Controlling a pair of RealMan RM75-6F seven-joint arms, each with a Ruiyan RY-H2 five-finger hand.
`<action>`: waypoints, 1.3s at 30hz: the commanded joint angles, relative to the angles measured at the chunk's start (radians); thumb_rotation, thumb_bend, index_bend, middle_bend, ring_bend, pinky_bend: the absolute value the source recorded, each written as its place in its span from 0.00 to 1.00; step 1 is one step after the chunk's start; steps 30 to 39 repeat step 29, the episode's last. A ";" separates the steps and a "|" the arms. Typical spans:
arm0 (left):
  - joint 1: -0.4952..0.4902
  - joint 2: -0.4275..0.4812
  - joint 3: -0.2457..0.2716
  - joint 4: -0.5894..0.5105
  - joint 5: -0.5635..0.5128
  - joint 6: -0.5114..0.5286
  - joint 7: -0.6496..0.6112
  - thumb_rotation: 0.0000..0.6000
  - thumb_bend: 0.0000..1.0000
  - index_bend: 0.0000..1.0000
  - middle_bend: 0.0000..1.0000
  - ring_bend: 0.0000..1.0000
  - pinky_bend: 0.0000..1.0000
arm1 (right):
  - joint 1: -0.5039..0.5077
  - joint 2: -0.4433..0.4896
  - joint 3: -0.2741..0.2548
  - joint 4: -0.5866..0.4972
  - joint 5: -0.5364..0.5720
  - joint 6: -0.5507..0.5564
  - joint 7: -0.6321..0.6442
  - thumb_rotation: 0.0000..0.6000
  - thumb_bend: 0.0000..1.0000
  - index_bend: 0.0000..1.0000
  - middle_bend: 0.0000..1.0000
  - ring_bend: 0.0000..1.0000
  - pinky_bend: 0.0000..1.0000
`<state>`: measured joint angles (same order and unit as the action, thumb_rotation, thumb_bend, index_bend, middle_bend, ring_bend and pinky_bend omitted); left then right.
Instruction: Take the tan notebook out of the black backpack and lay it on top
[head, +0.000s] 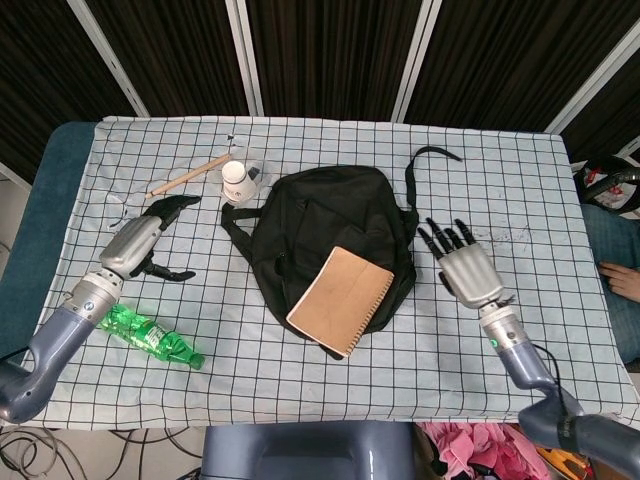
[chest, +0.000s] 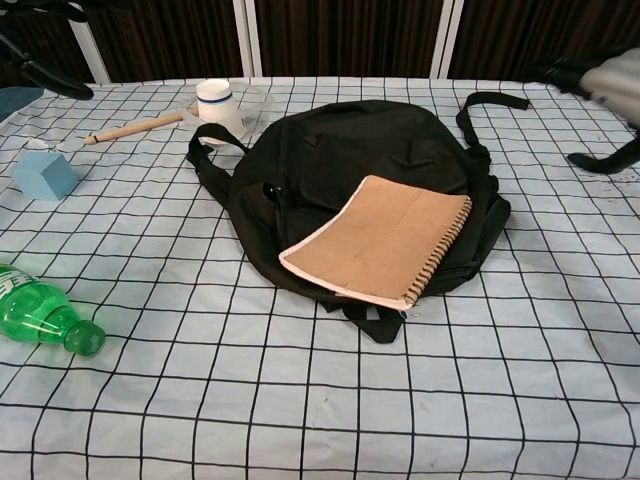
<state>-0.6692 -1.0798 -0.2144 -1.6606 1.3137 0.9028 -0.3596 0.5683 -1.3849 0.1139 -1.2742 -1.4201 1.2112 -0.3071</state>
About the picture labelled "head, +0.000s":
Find person's blue jeans leg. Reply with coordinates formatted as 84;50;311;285
582;202;640;361

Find person's bare hand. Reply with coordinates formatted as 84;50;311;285
599;263;640;299

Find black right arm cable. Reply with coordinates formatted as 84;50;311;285
530;342;574;419

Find black floor cables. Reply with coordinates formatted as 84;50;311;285
0;424;204;480

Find teal padded table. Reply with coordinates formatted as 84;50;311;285
0;121;96;386

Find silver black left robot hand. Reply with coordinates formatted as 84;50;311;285
97;193;204;283

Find green plastic bottle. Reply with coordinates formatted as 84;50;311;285
97;303;207;371

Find black backpack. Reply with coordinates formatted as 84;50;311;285
221;146;464;361

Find white black checkered tablecloth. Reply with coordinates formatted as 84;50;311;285
14;115;634;431

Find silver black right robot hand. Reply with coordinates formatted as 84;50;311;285
416;216;506;310

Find white paper cup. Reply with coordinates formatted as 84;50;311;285
221;160;262;204

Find wooden stick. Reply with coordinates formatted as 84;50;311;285
144;154;232;200

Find yellow tool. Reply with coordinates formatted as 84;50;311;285
537;447;586;474

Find black bag with red label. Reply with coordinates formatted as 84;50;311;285
572;154;640;219

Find blue-grey robot torso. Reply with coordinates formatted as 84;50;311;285
201;419;416;480

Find brown spiral notebook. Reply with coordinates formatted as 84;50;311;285
285;245;396;360

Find dark partition screen white frames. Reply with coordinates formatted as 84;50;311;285
0;0;640;166

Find pink cloth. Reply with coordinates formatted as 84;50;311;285
417;422;551;480

